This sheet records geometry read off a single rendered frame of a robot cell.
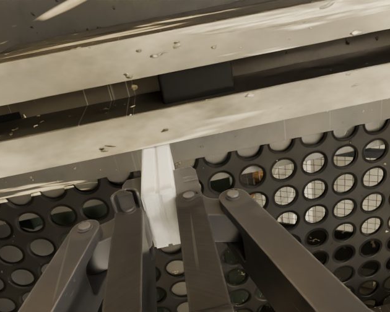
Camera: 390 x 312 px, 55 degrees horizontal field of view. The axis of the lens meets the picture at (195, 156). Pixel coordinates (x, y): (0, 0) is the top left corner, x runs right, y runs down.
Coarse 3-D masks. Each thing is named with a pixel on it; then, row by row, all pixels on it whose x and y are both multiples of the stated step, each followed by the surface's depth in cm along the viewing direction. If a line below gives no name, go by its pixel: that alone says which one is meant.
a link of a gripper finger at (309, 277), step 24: (240, 192) 16; (240, 216) 14; (264, 216) 14; (264, 240) 13; (288, 240) 12; (264, 264) 13; (288, 264) 12; (312, 264) 11; (264, 288) 13; (288, 288) 11; (312, 288) 11; (336, 288) 10
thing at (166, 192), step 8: (168, 144) 22; (160, 152) 20; (168, 152) 20; (160, 160) 19; (168, 160) 19; (160, 168) 18; (168, 168) 18; (160, 176) 17; (168, 176) 17; (160, 184) 17; (168, 184) 17; (160, 192) 16; (168, 192) 16; (160, 200) 17; (168, 200) 16; (168, 208) 17; (168, 216) 17; (176, 216) 17; (168, 224) 17; (176, 224) 17; (168, 232) 17; (176, 232) 17; (176, 240) 17
